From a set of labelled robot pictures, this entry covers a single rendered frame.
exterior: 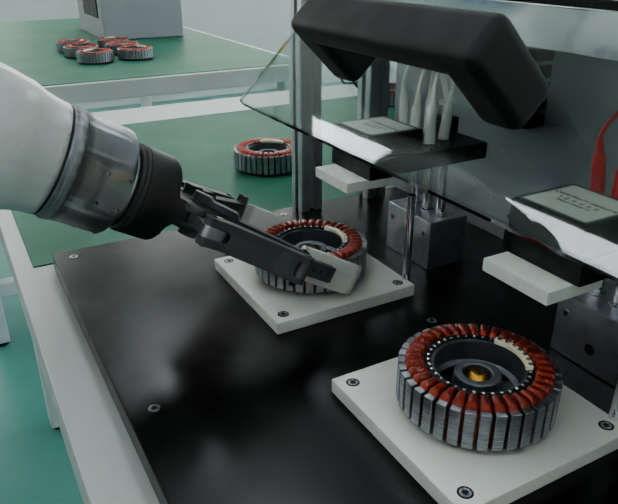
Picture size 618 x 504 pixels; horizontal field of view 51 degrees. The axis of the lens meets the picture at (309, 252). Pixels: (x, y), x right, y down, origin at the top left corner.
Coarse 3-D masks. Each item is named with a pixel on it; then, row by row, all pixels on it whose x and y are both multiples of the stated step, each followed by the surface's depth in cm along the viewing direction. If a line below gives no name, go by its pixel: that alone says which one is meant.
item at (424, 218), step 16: (400, 208) 71; (416, 208) 71; (432, 208) 70; (448, 208) 71; (400, 224) 72; (416, 224) 69; (432, 224) 67; (448, 224) 68; (464, 224) 69; (400, 240) 72; (416, 240) 70; (432, 240) 68; (448, 240) 69; (464, 240) 70; (416, 256) 70; (432, 256) 69; (448, 256) 70
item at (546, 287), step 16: (512, 240) 47; (496, 256) 47; (512, 256) 47; (528, 256) 46; (544, 256) 44; (560, 256) 43; (496, 272) 45; (512, 272) 44; (528, 272) 44; (544, 272) 44; (560, 272) 43; (576, 272) 42; (592, 272) 42; (528, 288) 43; (544, 288) 42; (560, 288) 42; (576, 288) 43; (592, 288) 44; (544, 304) 42
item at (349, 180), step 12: (336, 156) 66; (348, 156) 64; (324, 168) 65; (336, 168) 65; (348, 168) 64; (360, 168) 62; (372, 168) 61; (324, 180) 64; (336, 180) 62; (348, 180) 62; (360, 180) 62; (372, 180) 62; (384, 180) 63; (348, 192) 61; (444, 204) 68
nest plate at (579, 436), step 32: (352, 384) 49; (384, 384) 49; (384, 416) 46; (576, 416) 46; (416, 448) 43; (448, 448) 43; (544, 448) 43; (576, 448) 43; (608, 448) 44; (416, 480) 42; (448, 480) 40; (480, 480) 40; (512, 480) 40; (544, 480) 41
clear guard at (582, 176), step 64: (448, 0) 26; (512, 0) 24; (576, 0) 21; (320, 64) 30; (384, 64) 27; (576, 64) 20; (320, 128) 27; (384, 128) 25; (448, 128) 22; (576, 128) 19; (448, 192) 21; (512, 192) 19; (576, 192) 18; (576, 256) 17
